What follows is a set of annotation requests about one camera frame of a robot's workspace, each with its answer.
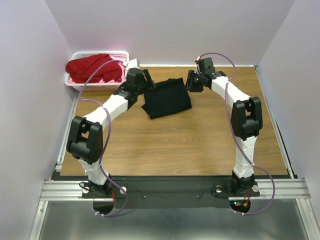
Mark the aluminium frame rail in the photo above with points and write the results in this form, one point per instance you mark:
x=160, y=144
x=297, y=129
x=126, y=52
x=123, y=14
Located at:
x=56, y=190

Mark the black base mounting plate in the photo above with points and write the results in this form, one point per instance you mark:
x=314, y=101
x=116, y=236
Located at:
x=167, y=192

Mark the red t shirt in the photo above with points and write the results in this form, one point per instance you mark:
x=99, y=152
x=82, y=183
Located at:
x=95, y=68

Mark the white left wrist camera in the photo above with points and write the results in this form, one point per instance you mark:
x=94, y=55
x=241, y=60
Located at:
x=132, y=64

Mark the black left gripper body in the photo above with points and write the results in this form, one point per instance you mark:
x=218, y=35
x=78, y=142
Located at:
x=141, y=89

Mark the black t shirt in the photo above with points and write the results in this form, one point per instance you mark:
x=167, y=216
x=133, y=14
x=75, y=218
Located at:
x=168, y=98

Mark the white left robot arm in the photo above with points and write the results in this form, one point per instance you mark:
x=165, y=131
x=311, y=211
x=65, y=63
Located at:
x=85, y=139

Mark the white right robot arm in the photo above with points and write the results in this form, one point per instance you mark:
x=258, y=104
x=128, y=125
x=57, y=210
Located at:
x=244, y=115

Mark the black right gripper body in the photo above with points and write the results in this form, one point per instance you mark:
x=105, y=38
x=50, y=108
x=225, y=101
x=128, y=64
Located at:
x=194, y=81

